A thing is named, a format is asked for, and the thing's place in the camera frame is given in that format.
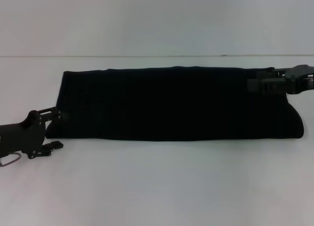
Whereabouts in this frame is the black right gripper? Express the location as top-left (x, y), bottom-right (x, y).
top-left (247, 64), bottom-right (314, 97)

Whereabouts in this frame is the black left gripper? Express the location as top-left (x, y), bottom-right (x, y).
top-left (0, 107), bottom-right (71, 160)

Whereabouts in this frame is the black t-shirt with FREE print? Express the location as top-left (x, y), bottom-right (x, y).
top-left (45, 65), bottom-right (305, 141)

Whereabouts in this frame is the left gripper cable with connector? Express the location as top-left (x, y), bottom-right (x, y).
top-left (0, 151), bottom-right (23, 168)

